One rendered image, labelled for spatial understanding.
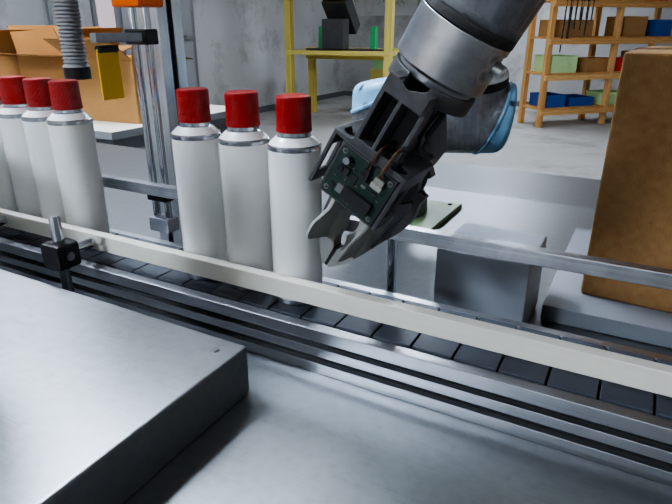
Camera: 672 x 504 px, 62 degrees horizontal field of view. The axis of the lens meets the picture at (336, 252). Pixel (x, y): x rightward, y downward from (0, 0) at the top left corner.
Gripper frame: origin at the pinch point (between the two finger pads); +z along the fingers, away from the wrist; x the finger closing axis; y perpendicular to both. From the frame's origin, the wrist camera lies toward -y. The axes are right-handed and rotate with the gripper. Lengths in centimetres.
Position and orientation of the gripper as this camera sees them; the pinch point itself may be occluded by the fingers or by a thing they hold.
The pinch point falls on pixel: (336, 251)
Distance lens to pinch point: 55.8
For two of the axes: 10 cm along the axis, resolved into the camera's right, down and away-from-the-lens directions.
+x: 7.6, 6.2, -2.0
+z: -4.4, 7.1, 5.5
